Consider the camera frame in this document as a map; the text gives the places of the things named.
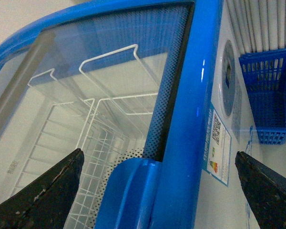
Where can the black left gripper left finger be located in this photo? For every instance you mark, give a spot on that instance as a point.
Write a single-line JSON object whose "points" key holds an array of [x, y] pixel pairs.
{"points": [[46, 202]]}

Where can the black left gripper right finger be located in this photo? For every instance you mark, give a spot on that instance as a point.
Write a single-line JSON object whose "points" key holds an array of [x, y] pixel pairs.
{"points": [[264, 189]]}

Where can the blue energy efficiency label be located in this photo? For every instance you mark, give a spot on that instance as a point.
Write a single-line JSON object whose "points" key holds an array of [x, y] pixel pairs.
{"points": [[217, 148]]}

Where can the blue plastic shopping basket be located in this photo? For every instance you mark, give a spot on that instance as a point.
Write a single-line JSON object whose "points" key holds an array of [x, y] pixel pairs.
{"points": [[264, 74]]}

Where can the oval temperature control panel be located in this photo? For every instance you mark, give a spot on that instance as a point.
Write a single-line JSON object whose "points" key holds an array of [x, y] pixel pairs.
{"points": [[227, 79]]}

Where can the white blue chest freezer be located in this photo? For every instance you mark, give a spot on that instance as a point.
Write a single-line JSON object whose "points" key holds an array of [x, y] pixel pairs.
{"points": [[187, 197]]}

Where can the white vertical slat radiator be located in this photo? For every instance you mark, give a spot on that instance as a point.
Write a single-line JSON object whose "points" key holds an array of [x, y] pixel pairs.
{"points": [[258, 25]]}

